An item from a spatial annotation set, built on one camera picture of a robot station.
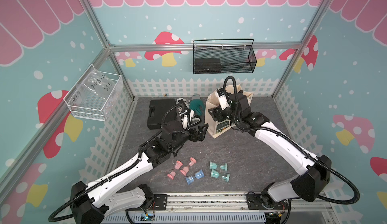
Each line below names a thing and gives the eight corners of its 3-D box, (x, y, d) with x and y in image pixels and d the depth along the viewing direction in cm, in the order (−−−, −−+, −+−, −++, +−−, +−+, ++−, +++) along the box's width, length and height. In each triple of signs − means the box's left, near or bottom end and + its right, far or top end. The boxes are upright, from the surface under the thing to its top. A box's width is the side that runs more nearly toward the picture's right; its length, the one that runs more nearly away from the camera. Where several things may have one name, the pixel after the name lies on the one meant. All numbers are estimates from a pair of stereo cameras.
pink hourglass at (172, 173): (167, 177, 84) (166, 175, 81) (178, 160, 89) (177, 159, 87) (172, 180, 82) (171, 179, 80) (183, 163, 88) (182, 162, 86)
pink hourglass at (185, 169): (180, 172, 85) (179, 170, 83) (192, 158, 90) (191, 156, 88) (184, 176, 84) (184, 174, 81) (196, 161, 89) (196, 159, 87)
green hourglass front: (209, 176, 84) (210, 174, 81) (211, 170, 86) (211, 168, 83) (228, 182, 82) (229, 180, 79) (229, 176, 84) (230, 174, 81)
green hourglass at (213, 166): (209, 169, 86) (209, 167, 84) (209, 163, 88) (209, 161, 86) (226, 171, 86) (227, 169, 83) (226, 165, 88) (227, 163, 85)
